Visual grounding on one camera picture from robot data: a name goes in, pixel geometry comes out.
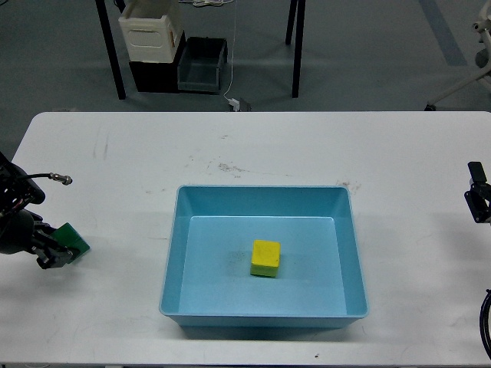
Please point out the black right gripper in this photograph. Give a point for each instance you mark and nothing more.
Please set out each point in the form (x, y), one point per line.
(478, 196)

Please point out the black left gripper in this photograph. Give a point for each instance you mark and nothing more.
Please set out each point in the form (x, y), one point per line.
(17, 236)

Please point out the green block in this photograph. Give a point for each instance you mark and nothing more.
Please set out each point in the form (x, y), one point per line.
(69, 238)

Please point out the yellow block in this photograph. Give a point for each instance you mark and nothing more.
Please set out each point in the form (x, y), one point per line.
(265, 258)

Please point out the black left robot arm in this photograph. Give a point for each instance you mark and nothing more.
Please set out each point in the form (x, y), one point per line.
(18, 190)

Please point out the black box under crate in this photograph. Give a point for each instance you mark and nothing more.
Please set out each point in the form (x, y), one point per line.
(158, 77)

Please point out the blue plastic tray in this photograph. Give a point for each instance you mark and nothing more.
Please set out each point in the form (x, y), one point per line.
(319, 283)

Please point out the dark grey storage bin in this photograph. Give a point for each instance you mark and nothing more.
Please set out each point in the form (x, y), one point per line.
(201, 64)

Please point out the white power adapter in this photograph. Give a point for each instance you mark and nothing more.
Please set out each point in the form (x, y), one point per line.
(234, 104)

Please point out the cream plastic crate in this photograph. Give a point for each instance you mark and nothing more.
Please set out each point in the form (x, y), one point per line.
(152, 30)

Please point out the black table leg left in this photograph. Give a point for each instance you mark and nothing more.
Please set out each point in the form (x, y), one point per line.
(110, 47)

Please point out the black table leg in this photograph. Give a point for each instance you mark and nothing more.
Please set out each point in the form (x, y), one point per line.
(291, 21)
(110, 47)
(298, 33)

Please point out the black rear table leg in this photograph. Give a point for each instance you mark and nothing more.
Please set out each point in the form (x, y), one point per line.
(291, 21)

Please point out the black table leg right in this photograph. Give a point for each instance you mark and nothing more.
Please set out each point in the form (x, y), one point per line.
(298, 33)

